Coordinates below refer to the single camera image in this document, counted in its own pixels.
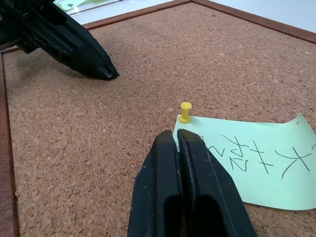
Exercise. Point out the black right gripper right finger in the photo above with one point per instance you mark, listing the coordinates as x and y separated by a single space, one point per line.
209 182

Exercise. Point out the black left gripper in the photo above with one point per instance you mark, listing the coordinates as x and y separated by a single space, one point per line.
12 19

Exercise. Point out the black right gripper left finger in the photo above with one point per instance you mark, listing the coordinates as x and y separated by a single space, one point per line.
155 187

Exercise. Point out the plain light green note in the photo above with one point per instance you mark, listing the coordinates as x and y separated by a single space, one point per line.
74 3

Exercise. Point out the green note with black handwriting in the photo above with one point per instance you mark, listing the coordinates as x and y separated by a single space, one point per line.
256 158

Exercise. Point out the yellow pushpin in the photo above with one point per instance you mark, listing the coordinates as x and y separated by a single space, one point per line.
185 113

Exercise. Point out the cork board with wooden frame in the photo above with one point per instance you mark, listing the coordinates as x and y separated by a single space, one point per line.
98 128

